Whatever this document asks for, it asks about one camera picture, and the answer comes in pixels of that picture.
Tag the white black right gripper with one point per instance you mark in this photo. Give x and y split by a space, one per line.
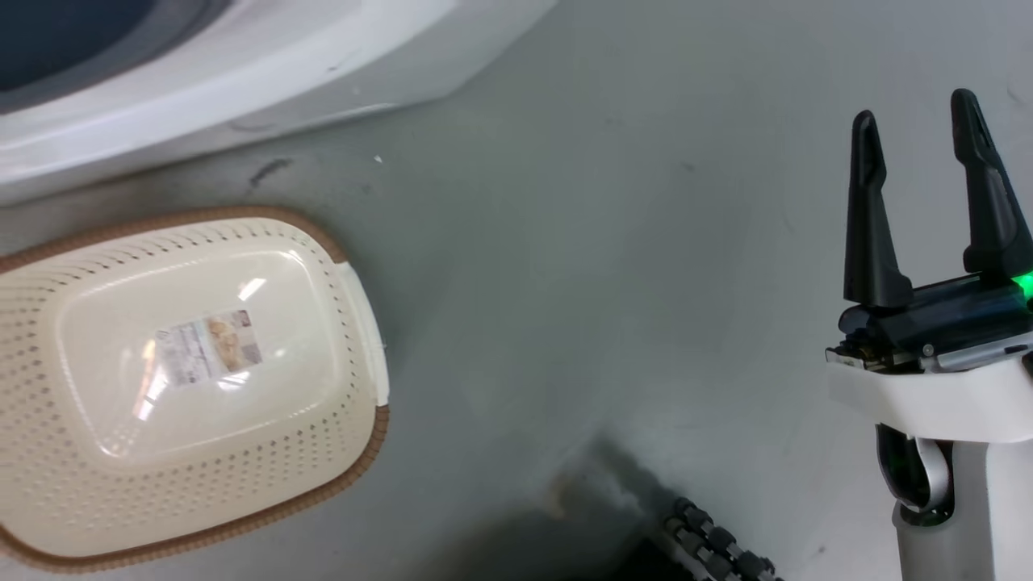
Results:
936 363

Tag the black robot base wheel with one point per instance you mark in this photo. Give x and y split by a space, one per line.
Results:
710 545

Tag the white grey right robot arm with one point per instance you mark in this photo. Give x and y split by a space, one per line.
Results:
960 508

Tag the white washing machine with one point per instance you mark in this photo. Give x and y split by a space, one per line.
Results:
242 64

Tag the paper label in basket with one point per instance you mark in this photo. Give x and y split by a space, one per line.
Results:
210 347

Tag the cream perforated laundry basket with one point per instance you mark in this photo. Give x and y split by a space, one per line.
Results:
202 452

